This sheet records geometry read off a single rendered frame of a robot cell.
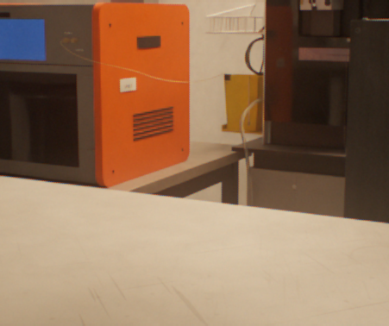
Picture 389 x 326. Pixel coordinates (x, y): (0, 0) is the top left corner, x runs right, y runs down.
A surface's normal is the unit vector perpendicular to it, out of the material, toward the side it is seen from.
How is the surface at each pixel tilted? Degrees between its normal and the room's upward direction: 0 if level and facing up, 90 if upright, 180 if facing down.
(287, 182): 90
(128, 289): 0
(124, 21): 90
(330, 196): 90
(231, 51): 90
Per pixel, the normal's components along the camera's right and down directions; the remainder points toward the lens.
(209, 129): -0.47, 0.16
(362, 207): -0.75, 0.12
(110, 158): 0.88, 0.09
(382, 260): 0.00, -0.98
